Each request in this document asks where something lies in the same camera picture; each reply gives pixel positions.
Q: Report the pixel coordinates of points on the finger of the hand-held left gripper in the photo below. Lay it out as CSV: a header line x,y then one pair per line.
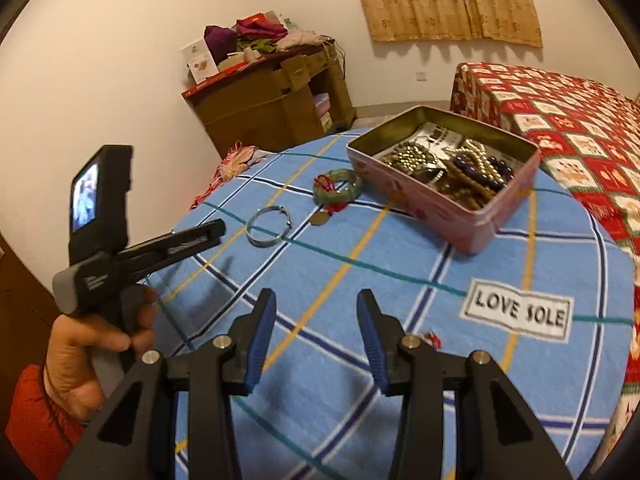
x,y
190,242

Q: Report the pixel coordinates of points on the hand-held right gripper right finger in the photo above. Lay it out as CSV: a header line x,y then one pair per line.
x,y
372,350

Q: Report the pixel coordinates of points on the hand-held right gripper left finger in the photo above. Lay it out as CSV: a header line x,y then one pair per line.
x,y
260,350

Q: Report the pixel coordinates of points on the jade pendant red knot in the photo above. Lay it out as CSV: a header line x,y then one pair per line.
x,y
434,340

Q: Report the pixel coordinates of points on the silver bangle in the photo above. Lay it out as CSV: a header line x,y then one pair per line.
x,y
257,241

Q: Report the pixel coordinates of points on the pink tin box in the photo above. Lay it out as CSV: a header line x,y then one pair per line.
x,y
450,230

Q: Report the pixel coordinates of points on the person's left forearm red sleeve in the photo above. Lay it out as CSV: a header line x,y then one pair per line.
x,y
35,420

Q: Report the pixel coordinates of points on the person's left hand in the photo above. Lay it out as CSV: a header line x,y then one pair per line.
x,y
75,360

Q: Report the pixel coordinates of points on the blue plaid blanket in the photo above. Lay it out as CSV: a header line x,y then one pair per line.
x,y
320,410

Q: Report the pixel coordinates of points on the wooden door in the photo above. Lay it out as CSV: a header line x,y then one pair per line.
x,y
20,320

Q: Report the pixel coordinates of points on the brass coin pendant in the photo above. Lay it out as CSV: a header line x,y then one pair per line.
x,y
320,218

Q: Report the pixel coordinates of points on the brown cardboard boxes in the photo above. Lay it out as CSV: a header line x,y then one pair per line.
x,y
250,105

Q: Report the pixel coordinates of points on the flat red box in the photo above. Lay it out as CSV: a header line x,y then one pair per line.
x,y
210,82

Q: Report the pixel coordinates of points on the white carton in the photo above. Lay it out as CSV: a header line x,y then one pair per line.
x,y
200,62

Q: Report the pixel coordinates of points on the pink storage box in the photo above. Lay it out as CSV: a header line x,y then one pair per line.
x,y
322,110

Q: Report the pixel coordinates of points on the pile of clothes on desk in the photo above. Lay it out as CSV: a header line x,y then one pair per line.
x,y
220,40

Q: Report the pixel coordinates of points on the black white booklet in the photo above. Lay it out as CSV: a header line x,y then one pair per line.
x,y
440,135

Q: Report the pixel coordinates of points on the bed with red printed blanket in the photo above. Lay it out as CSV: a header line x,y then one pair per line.
x,y
550,100

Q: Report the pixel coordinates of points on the beige patterned curtain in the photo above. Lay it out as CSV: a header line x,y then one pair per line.
x,y
440,0

